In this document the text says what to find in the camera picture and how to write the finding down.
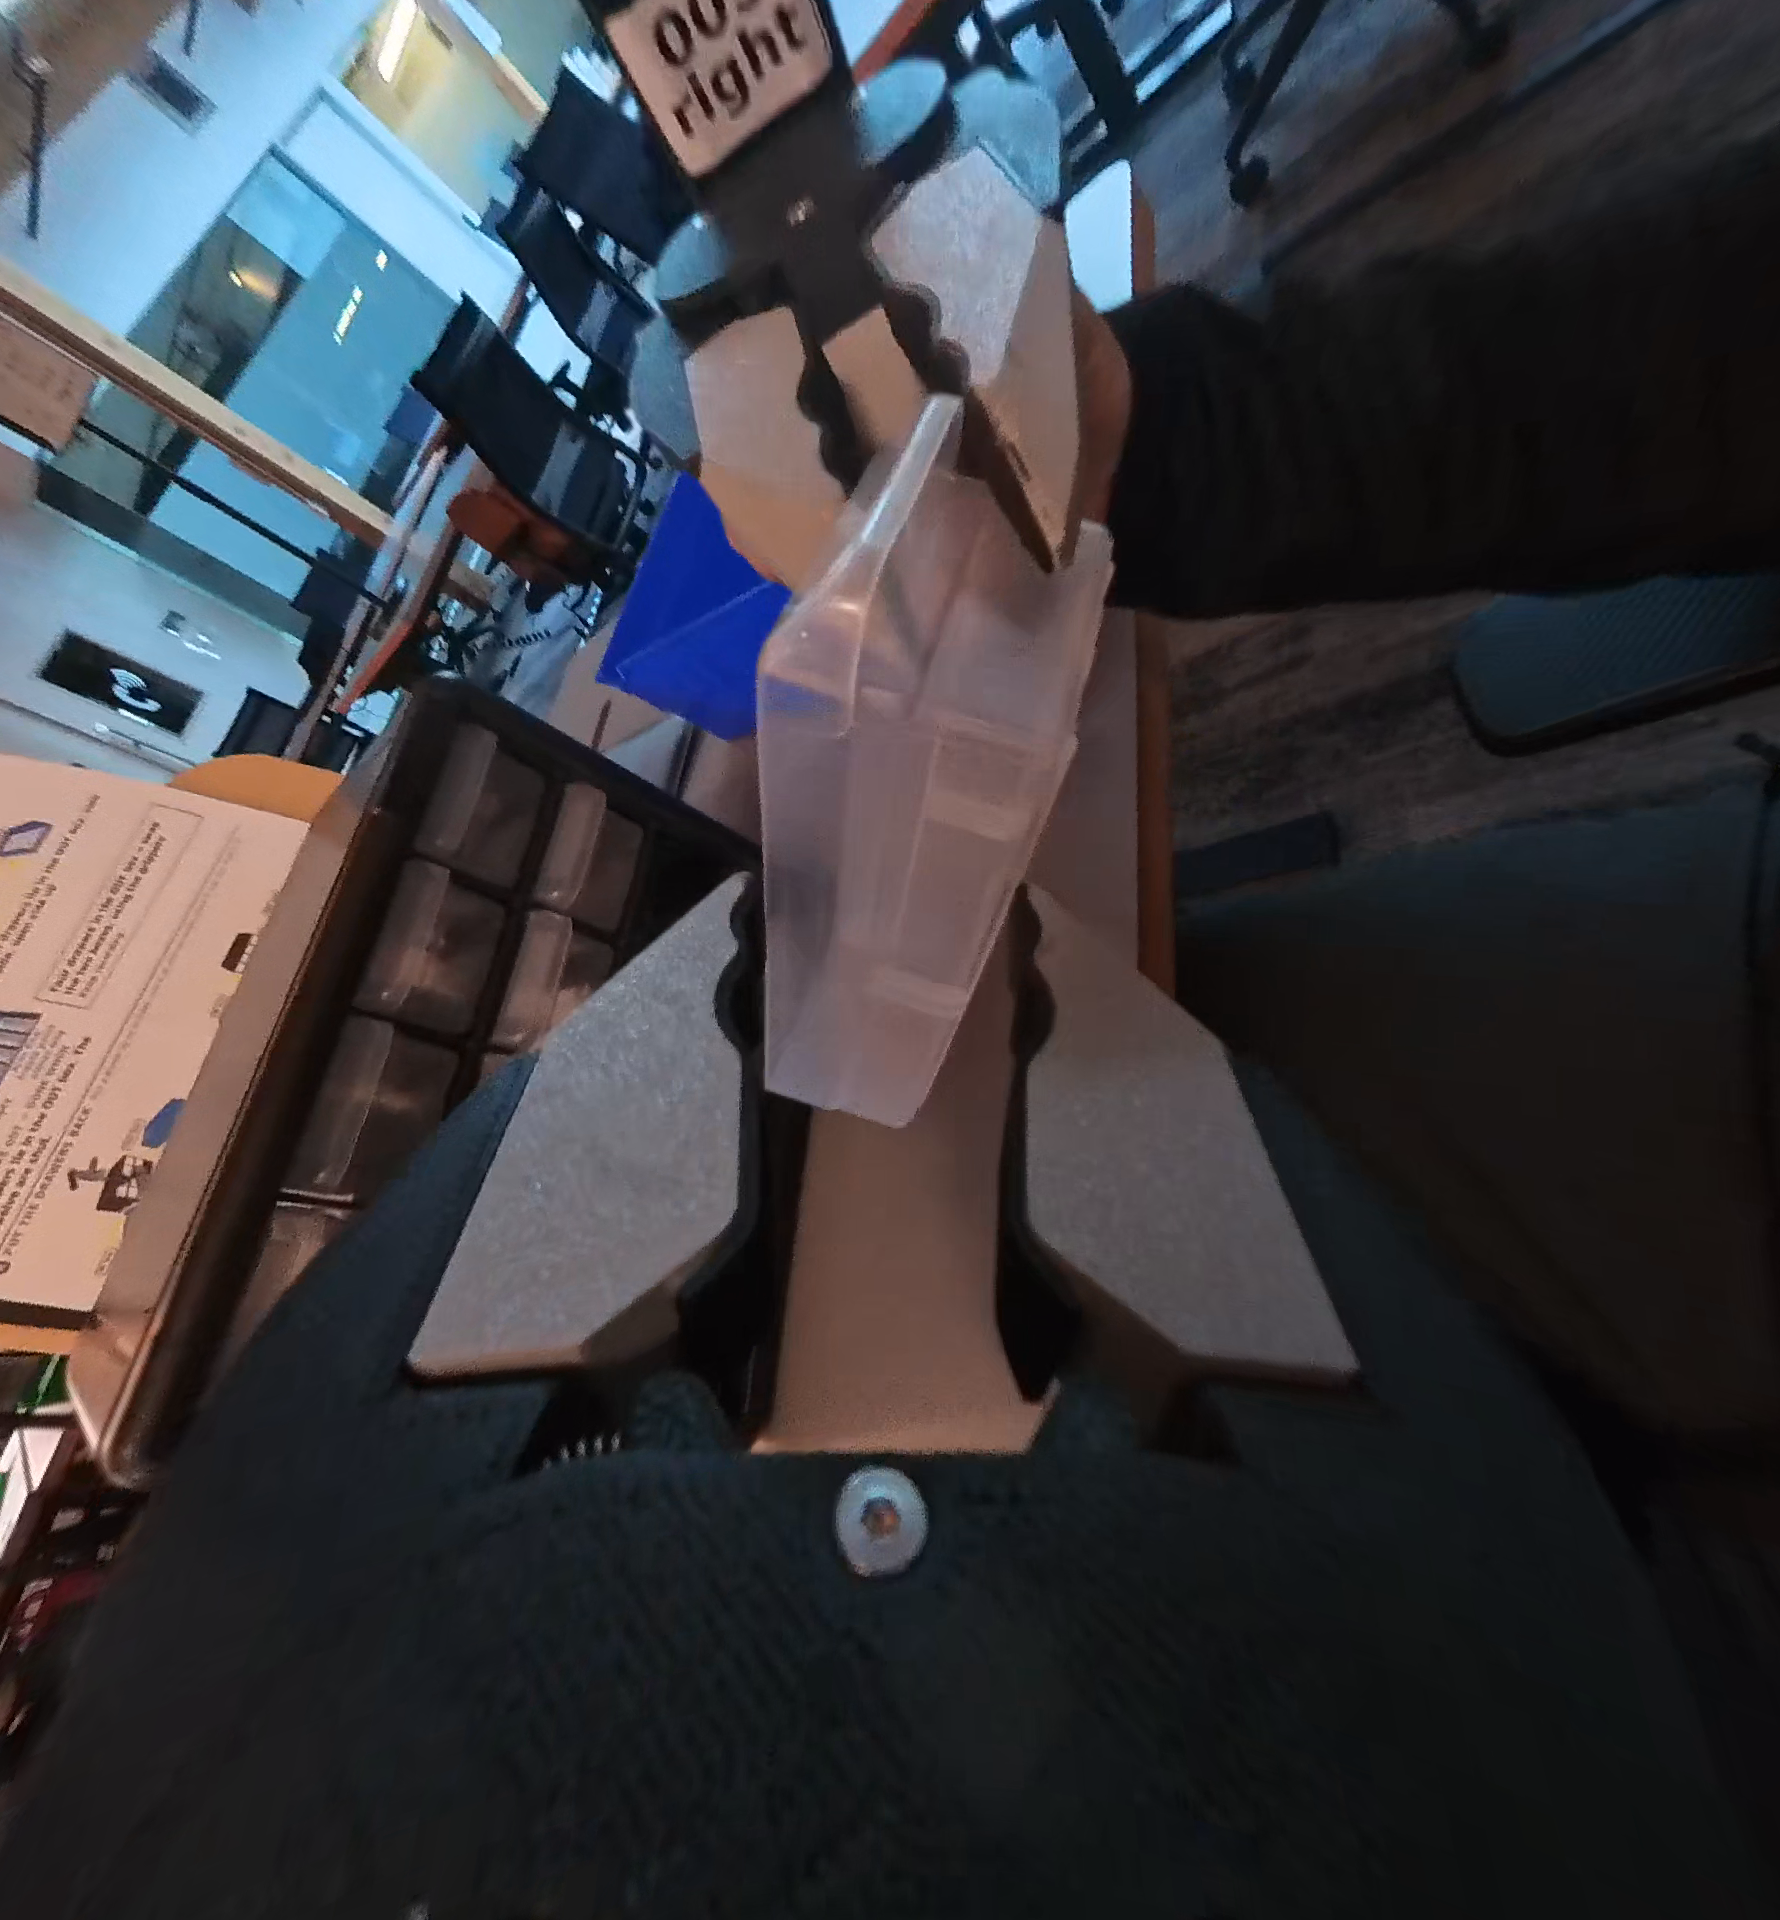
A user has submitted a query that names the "grid of small cabinet drawers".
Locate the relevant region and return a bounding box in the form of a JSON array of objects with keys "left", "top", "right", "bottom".
[{"left": 282, "top": 735, "right": 653, "bottom": 1203}]

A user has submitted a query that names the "black wall sign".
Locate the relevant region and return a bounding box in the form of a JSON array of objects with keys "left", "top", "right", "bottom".
[{"left": 43, "top": 630, "right": 209, "bottom": 737}]

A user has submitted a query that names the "office chair base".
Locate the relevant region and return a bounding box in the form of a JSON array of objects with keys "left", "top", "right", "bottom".
[{"left": 1220, "top": 0, "right": 1511, "bottom": 207}]

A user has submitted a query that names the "black folding chair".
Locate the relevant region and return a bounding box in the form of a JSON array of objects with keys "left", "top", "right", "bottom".
[
  {"left": 493, "top": 61, "right": 699, "bottom": 362},
  {"left": 411, "top": 293, "right": 653, "bottom": 574}
]

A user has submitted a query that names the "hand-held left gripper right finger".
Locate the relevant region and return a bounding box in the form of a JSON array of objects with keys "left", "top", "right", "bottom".
[{"left": 999, "top": 885, "right": 1361, "bottom": 1393}]

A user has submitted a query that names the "printed instruction sheet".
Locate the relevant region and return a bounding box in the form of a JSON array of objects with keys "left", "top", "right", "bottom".
[{"left": 0, "top": 742, "right": 307, "bottom": 1322}]

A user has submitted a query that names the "black drawer cabinet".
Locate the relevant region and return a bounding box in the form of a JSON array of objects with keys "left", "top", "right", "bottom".
[{"left": 72, "top": 674, "right": 765, "bottom": 1486}]

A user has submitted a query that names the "blue plastic bin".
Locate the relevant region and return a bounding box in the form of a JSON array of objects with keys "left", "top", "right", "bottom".
[{"left": 594, "top": 473, "right": 798, "bottom": 744}]

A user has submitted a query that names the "clear plastic drawer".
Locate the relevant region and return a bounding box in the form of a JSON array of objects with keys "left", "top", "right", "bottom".
[{"left": 758, "top": 396, "right": 1117, "bottom": 1129}]

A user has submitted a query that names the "person's right forearm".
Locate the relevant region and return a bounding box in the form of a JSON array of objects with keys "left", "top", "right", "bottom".
[{"left": 1101, "top": 118, "right": 1780, "bottom": 619}]

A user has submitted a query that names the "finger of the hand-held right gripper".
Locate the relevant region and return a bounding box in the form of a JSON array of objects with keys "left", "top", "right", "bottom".
[
  {"left": 680, "top": 317, "right": 926, "bottom": 591},
  {"left": 864, "top": 146, "right": 1117, "bottom": 574}
]

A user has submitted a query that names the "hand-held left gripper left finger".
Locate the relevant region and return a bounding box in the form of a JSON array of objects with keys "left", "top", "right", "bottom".
[{"left": 407, "top": 874, "right": 776, "bottom": 1381}]

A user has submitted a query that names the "person's right hand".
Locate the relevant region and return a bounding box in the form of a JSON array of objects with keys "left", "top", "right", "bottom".
[{"left": 1070, "top": 289, "right": 1140, "bottom": 526}]

